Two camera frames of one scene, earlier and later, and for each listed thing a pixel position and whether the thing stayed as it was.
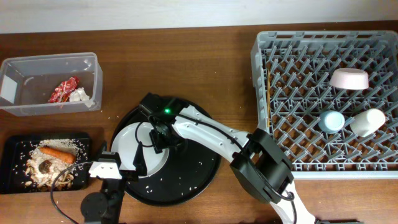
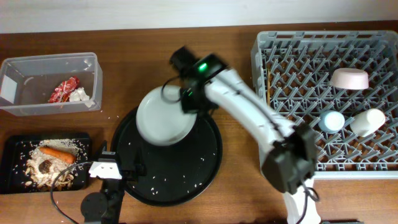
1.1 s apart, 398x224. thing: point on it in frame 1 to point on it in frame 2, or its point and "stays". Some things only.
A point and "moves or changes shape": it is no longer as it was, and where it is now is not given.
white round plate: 125,142 moves or changes shape
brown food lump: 44,166 stays
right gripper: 157,142 to 209,106
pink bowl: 349,78 stays
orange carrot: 66,156 stays
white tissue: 79,94 stays
